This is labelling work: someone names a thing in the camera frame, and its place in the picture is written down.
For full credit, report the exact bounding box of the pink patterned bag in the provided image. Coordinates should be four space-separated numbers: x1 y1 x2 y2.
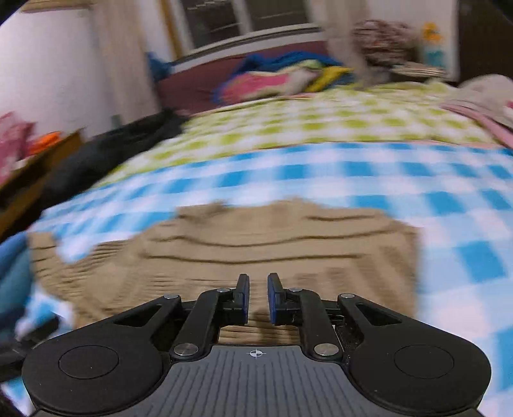
0 112 36 183

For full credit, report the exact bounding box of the maroon sofa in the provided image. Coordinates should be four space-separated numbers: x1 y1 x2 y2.
156 38 333 117

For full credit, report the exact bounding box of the black jacket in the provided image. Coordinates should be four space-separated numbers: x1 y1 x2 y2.
38 110 189 211

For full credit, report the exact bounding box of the stack of papers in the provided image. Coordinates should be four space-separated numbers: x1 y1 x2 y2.
391 63 448 80

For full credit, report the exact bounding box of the window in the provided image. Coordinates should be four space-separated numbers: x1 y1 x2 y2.
160 0 325 61

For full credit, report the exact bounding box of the blue garment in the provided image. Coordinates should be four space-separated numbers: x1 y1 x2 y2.
0 232 38 335

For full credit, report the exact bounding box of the orange object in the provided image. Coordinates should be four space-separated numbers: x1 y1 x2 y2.
29 131 63 156

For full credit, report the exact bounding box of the pile of colourful blankets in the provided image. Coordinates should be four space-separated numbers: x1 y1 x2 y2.
212 52 345 99

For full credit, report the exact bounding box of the dark wooden headboard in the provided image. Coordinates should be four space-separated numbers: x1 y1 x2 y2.
457 0 513 86

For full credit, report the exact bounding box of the pink pillow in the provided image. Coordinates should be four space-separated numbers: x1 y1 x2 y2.
440 101 513 140

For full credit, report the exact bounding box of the beige curtain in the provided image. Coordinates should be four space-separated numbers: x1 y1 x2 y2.
318 0 387 87
90 0 163 125

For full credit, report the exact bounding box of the floral cloth bundle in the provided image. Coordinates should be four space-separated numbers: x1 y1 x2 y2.
352 19 418 67

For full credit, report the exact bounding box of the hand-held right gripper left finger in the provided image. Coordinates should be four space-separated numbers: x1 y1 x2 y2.
114 273 251 360

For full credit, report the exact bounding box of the pink floral cloth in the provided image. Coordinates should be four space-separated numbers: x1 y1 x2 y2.
218 68 321 103

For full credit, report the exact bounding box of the blue plastic bag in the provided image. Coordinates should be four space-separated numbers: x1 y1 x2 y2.
145 51 174 82

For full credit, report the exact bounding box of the tan striped knit sweater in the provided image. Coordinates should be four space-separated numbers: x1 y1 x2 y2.
28 198 421 345

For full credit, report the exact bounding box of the yellow and blue bag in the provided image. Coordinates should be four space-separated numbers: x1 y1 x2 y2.
420 22 448 69

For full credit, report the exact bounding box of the white dotted pillow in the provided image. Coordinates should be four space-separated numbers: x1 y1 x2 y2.
458 74 513 129

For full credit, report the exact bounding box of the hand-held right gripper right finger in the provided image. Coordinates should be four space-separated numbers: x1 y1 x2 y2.
267 273 401 360

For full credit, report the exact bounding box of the yellow cloth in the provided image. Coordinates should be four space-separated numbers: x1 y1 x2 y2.
307 66 355 93

